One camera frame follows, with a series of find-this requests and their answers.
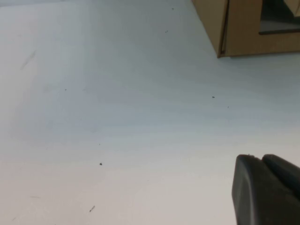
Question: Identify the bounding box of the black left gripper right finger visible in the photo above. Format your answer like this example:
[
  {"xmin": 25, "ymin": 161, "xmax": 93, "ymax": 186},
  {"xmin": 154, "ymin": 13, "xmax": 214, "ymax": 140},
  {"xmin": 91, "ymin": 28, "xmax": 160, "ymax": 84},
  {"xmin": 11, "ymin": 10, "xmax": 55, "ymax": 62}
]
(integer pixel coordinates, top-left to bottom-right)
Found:
[{"xmin": 262, "ymin": 154, "xmax": 300, "ymax": 200}]

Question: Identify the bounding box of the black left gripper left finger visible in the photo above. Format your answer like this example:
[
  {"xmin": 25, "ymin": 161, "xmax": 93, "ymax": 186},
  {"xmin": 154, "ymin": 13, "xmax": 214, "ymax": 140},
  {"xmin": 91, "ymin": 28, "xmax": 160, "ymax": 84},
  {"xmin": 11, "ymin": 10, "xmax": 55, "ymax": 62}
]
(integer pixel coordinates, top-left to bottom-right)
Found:
[{"xmin": 231, "ymin": 154, "xmax": 300, "ymax": 225}]

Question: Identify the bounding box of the brown cardboard shoe box sleeve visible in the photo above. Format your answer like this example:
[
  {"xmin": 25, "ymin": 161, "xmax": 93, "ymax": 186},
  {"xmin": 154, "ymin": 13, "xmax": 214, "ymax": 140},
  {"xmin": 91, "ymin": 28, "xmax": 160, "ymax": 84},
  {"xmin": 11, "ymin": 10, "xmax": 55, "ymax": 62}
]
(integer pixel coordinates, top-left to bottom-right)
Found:
[{"xmin": 191, "ymin": 0, "xmax": 229, "ymax": 58}]

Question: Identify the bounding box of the brown cardboard windowed drawer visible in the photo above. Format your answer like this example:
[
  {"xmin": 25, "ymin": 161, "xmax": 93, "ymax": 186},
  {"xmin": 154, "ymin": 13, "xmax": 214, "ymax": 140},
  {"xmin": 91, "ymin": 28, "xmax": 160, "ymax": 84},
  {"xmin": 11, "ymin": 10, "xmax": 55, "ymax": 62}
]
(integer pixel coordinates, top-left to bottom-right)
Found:
[{"xmin": 221, "ymin": 0, "xmax": 300, "ymax": 58}]

